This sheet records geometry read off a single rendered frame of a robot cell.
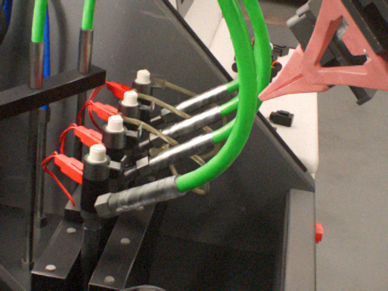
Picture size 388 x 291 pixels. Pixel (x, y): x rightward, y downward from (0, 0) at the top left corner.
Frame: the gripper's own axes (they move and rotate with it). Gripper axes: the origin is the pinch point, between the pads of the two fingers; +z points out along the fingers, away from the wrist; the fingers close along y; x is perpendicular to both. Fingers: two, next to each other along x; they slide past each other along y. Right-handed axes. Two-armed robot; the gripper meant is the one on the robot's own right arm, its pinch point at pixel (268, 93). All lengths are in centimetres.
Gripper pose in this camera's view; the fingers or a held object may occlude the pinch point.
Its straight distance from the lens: 74.7
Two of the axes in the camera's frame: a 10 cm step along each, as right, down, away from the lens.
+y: -5.7, -8.2, -0.8
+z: -7.3, 4.6, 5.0
